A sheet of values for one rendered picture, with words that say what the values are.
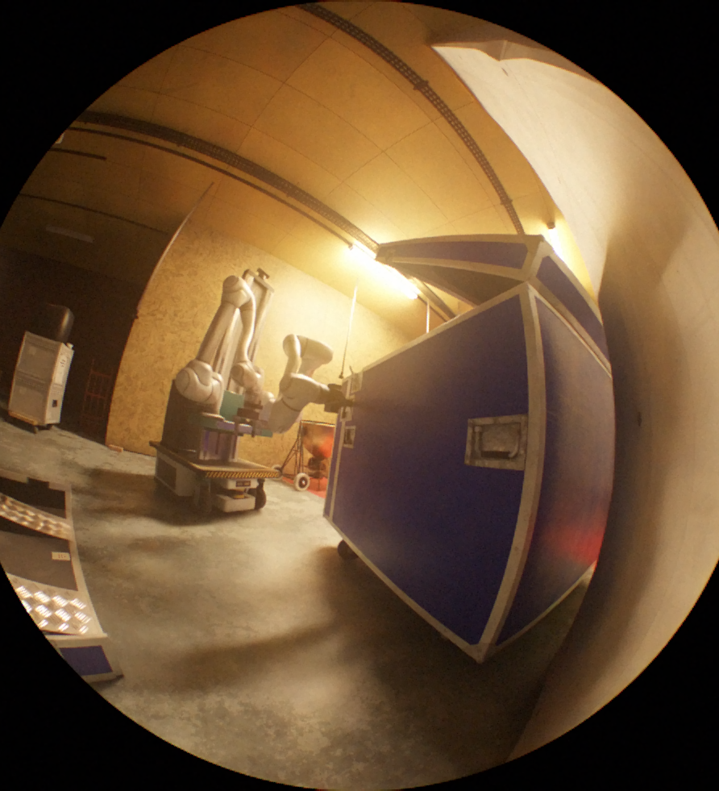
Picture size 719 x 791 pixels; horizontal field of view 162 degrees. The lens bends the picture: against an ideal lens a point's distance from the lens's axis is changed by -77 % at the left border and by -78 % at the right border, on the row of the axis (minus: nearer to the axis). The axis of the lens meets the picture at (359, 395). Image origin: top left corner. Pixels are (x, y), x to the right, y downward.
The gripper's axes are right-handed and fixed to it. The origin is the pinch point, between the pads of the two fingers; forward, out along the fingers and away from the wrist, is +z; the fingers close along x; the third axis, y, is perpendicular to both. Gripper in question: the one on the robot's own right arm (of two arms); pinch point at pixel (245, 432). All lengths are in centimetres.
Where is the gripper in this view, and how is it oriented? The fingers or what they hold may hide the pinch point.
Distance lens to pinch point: 148.4
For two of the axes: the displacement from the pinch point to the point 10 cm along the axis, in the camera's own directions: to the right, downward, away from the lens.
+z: -1.3, 9.7, -1.9
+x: -4.0, -2.3, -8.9
